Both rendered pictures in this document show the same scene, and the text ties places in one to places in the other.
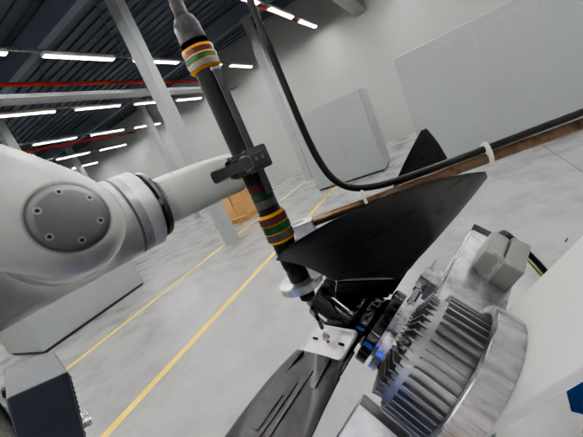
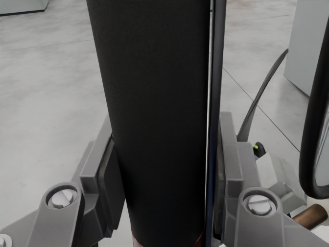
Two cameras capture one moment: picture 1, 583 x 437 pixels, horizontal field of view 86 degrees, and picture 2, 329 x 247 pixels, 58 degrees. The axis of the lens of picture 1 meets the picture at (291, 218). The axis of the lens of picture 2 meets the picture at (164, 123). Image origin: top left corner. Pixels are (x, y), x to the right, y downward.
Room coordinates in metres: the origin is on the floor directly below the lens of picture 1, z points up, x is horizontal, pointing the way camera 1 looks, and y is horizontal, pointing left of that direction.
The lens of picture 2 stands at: (0.39, 0.08, 1.59)
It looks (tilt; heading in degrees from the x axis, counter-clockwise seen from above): 35 degrees down; 320
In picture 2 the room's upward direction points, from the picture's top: 4 degrees counter-clockwise
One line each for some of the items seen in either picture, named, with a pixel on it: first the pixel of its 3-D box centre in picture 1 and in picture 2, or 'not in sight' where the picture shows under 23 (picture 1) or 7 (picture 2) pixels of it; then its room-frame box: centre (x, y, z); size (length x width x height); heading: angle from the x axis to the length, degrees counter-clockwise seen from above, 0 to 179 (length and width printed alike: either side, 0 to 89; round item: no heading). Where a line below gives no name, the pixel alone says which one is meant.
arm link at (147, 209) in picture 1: (135, 212); not in sight; (0.34, 0.15, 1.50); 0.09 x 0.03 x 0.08; 42
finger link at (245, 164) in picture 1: (223, 173); not in sight; (0.38, 0.05, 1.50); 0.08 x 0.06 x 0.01; 73
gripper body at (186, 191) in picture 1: (184, 190); not in sight; (0.38, 0.10, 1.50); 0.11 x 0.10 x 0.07; 132
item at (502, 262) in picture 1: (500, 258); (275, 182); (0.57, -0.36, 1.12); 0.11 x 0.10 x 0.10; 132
